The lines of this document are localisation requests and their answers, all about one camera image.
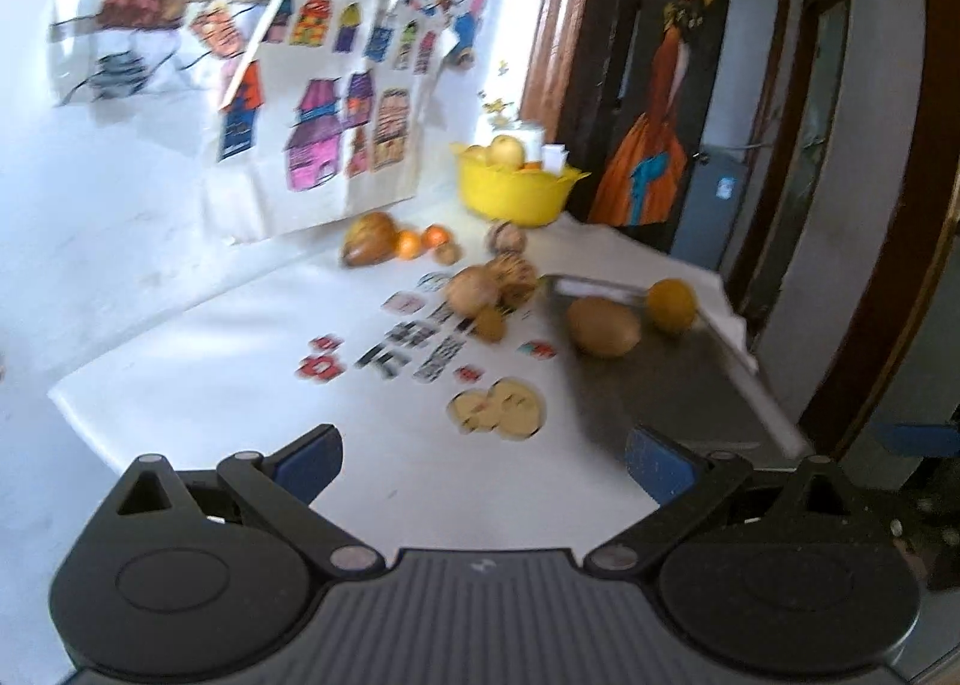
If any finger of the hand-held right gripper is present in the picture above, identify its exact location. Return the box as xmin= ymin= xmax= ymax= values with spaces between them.
xmin=874 ymin=421 xmax=960 ymax=461

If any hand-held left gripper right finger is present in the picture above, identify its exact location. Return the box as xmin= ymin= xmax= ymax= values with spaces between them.
xmin=583 ymin=426 xmax=856 ymax=577

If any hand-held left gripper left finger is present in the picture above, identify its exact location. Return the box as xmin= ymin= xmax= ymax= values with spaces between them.
xmin=112 ymin=424 xmax=387 ymax=577

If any metal tray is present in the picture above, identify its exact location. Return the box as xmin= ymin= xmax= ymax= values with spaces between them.
xmin=540 ymin=274 xmax=815 ymax=468

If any brown oval fruit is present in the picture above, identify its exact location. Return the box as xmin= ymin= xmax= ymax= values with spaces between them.
xmin=566 ymin=296 xmax=643 ymax=358

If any group of coloured paper cutouts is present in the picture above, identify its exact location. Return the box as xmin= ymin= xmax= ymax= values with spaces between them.
xmin=294 ymin=271 xmax=557 ymax=386

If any yellow-orange round fruit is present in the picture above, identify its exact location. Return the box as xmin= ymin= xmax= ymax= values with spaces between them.
xmin=646 ymin=278 xmax=698 ymax=336

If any yellow paper cutout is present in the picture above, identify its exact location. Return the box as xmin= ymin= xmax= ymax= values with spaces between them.
xmin=448 ymin=377 xmax=546 ymax=442

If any large brown pear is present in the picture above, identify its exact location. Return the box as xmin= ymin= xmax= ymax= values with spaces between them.
xmin=341 ymin=212 xmax=398 ymax=270

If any yellow plastic bowl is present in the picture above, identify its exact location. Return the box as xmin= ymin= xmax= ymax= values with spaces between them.
xmin=450 ymin=143 xmax=591 ymax=230

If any house drawings paper sheet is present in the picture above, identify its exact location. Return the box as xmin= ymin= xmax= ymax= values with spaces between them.
xmin=199 ymin=0 xmax=451 ymax=240

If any white cup with orange band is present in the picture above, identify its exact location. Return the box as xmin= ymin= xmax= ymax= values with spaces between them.
xmin=510 ymin=122 xmax=546 ymax=172

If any yellow round fruit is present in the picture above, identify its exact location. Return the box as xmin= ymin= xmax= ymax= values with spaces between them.
xmin=484 ymin=136 xmax=526 ymax=170

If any painted figure door poster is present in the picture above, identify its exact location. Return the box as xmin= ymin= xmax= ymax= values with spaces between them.
xmin=589 ymin=0 xmax=740 ymax=228

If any dark door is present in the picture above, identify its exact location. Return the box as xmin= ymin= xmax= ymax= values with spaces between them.
xmin=555 ymin=0 xmax=740 ymax=251

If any wooden door frame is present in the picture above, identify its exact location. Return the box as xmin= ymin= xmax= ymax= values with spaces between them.
xmin=521 ymin=0 xmax=623 ymax=146

